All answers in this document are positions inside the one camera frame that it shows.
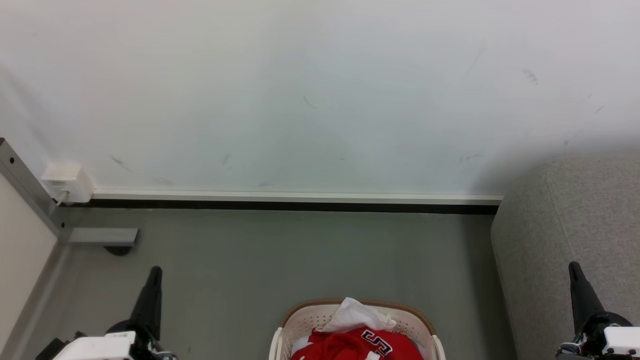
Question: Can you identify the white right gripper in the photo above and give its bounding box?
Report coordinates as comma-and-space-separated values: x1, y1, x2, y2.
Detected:
556, 261, 640, 360

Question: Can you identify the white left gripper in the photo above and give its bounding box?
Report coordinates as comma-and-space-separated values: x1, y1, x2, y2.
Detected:
52, 266, 176, 360

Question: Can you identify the red jersey with striped lettering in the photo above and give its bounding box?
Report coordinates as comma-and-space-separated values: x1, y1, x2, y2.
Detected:
290, 327, 425, 360

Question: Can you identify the grey fabric sofa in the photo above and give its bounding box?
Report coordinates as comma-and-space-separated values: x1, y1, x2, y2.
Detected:
490, 156, 640, 360

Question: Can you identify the white cloth garment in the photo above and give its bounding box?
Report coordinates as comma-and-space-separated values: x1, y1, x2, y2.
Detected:
316, 297, 397, 334

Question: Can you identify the beige partition panel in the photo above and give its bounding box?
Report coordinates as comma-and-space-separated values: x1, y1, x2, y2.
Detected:
0, 174, 59, 351

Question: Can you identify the white perforated laundry basket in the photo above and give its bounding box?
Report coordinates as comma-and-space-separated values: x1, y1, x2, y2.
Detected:
269, 299, 447, 360

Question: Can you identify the black baseboard strip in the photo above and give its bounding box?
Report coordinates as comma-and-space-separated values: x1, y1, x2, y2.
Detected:
75, 199, 501, 216

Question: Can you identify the grey aluminium foot bracket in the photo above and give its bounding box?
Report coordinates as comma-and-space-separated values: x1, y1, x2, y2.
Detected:
67, 228, 140, 247

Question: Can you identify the white wall socket box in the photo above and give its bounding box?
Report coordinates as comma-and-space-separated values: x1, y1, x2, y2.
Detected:
41, 162, 95, 205

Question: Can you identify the grey aluminium frame post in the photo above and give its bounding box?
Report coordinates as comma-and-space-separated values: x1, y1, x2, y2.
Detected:
0, 137, 69, 242

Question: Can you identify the white wall cable trunking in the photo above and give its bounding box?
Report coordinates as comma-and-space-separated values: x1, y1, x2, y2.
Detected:
92, 188, 504, 206

